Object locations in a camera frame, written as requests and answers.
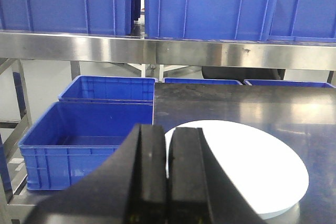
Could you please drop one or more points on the blue bin on shelf left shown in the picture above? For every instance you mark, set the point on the blue bin on shelf left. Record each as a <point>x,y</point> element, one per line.
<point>99,17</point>

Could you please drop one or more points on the blue bin behind table middle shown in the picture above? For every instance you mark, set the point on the blue bin behind table middle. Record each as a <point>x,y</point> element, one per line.
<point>201,81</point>

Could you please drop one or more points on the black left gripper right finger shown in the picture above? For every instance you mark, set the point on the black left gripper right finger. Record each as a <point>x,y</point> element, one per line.
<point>199,189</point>

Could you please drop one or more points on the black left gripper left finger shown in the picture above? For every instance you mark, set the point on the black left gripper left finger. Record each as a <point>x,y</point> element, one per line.
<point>129,187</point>

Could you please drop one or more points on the blue floor bin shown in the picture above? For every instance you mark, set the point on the blue floor bin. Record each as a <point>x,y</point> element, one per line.
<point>72,139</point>
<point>102,89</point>

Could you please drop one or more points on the light blue plate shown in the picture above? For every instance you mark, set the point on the light blue plate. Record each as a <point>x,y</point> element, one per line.
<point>270,176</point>

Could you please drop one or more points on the blue floor bin far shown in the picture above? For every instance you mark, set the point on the blue floor bin far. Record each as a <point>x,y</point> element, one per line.
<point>102,89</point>

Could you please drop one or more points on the stainless steel shelf rail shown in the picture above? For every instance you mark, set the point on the stainless steel shelf rail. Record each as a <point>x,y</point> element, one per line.
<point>254,54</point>

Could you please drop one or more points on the blue bin on shelf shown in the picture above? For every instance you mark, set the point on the blue bin on shelf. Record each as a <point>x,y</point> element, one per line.
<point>99,17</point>
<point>209,19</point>
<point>304,20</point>

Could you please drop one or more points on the blue bin on shelf middle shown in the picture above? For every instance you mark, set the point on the blue bin on shelf middle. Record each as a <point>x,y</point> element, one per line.
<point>209,19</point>

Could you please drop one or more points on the blue floor bin near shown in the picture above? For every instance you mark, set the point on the blue floor bin near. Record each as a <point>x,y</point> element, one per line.
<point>72,139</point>

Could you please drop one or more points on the blue bin behind table right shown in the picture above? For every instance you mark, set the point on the blue bin behind table right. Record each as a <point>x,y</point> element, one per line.
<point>286,83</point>

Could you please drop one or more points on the blue bin behind table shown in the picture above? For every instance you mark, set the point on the blue bin behind table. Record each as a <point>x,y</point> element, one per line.
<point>201,81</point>
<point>286,83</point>

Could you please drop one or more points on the blue bin on shelf right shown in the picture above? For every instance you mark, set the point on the blue bin on shelf right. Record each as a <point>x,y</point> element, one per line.
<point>304,20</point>

